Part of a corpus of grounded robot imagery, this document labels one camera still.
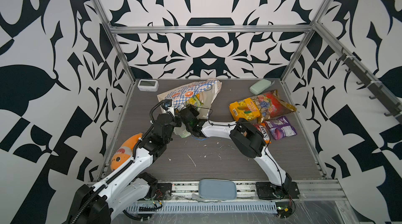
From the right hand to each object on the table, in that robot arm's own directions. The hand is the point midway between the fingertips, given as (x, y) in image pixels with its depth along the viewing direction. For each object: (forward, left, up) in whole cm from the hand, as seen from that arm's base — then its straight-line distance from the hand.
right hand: (188, 104), depth 95 cm
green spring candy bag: (+4, -4, -1) cm, 6 cm away
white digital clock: (+20, +29, -4) cm, 35 cm away
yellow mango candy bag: (0, -35, -5) cm, 36 cm away
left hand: (-10, +5, +14) cm, 18 cm away
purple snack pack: (-13, -53, -7) cm, 55 cm away
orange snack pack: (-12, -44, -9) cm, 46 cm away
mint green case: (+22, -50, -10) cm, 56 cm away
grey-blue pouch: (-43, -14, -7) cm, 46 cm away
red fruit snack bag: (+2, -51, -5) cm, 51 cm away
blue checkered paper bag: (+8, -8, -3) cm, 12 cm away
